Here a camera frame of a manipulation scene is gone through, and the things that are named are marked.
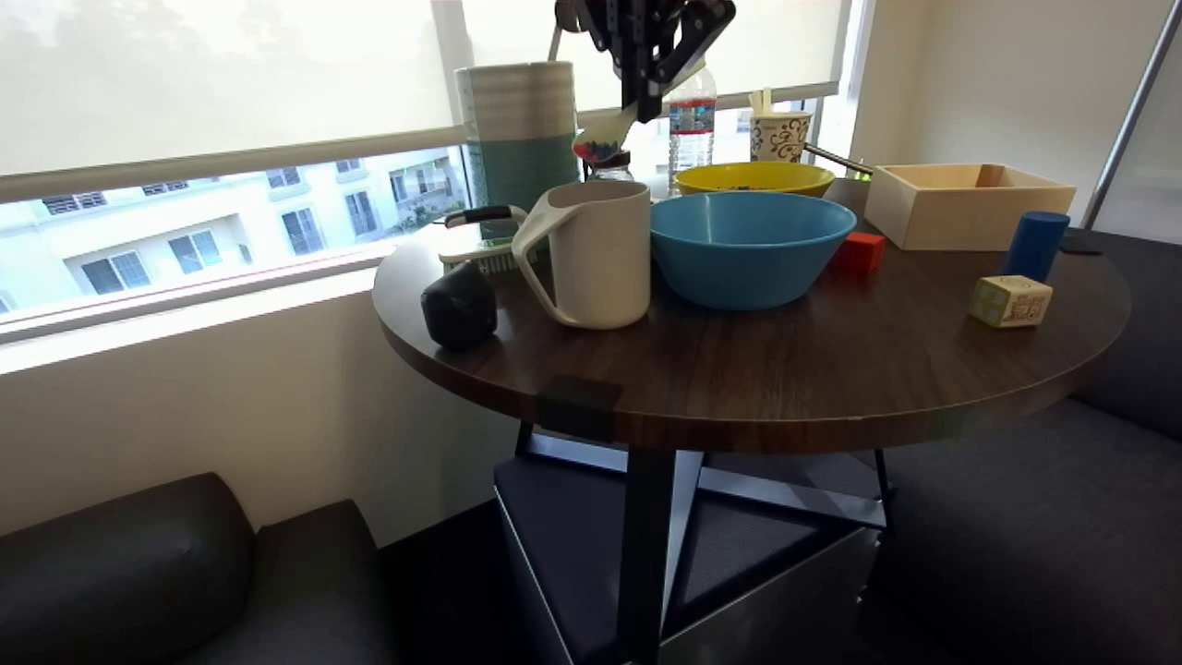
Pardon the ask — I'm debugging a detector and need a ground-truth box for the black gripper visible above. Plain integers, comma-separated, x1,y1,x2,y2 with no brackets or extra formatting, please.
579,0,739,126

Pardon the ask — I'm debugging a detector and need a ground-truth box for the white plastic spoon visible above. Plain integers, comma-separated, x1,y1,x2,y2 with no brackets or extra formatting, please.
571,101,648,153

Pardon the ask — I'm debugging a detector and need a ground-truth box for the metal spoon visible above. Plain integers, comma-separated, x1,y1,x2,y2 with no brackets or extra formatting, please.
544,0,592,66

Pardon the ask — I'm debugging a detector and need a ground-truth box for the yellow bowl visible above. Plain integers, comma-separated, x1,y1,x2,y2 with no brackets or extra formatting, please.
671,160,841,201

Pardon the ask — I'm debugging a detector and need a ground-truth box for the blue bowl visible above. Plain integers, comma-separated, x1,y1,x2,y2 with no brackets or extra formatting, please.
648,188,863,314

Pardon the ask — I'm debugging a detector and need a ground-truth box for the light wooden open box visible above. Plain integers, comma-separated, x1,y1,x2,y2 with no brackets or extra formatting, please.
861,160,1080,259

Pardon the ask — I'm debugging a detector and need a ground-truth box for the clear plastic water bottle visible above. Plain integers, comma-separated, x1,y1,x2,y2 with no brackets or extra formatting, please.
665,66,723,192

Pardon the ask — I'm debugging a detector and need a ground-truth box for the white roller blind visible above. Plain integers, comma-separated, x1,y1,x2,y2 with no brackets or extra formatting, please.
0,0,461,201
461,0,856,126

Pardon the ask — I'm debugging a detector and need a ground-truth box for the patterned paper cup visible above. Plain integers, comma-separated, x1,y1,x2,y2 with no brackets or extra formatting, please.
745,85,818,171

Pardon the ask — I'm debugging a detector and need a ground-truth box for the white teal striped canister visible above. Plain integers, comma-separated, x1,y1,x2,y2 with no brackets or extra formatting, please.
453,58,582,215

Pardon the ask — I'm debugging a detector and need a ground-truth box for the cream pitcher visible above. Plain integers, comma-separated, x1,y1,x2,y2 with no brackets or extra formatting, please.
507,176,659,335

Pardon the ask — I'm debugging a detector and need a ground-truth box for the red rectangular block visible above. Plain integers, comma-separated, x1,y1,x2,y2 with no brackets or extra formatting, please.
834,228,892,281

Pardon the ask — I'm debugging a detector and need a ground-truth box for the black round object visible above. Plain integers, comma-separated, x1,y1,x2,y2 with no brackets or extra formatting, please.
419,259,504,356

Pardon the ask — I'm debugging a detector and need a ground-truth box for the round dark wooden table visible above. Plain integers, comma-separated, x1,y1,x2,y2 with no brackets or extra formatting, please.
369,180,1133,665

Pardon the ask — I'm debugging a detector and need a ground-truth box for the blue cylinder block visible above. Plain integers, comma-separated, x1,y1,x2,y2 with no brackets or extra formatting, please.
1001,208,1074,284

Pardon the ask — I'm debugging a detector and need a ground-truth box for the white printed cube block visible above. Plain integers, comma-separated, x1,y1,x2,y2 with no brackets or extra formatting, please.
963,270,1061,335

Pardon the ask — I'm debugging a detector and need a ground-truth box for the grey metal pole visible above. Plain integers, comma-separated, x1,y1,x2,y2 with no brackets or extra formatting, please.
1082,0,1182,238

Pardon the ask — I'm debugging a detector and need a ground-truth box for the grey fabric sofa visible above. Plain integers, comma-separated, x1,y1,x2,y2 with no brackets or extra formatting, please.
878,222,1182,665

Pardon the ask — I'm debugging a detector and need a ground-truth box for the black leather seat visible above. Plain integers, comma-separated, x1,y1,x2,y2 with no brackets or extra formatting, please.
0,470,400,665

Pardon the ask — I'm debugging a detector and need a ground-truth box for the black thin handle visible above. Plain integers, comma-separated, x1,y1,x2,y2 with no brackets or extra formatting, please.
438,201,522,233

